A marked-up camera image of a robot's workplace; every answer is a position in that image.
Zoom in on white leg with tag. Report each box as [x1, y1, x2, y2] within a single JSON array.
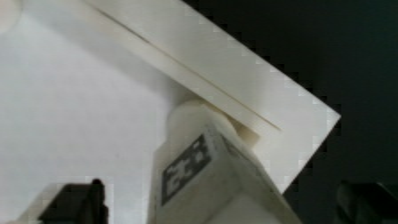
[[148, 100, 303, 224]]

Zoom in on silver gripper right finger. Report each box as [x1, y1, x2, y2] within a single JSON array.
[[335, 181, 398, 224]]

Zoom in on white square tabletop part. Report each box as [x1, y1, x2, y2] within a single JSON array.
[[0, 0, 340, 224]]

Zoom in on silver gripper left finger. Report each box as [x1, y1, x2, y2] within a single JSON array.
[[40, 179, 109, 224]]

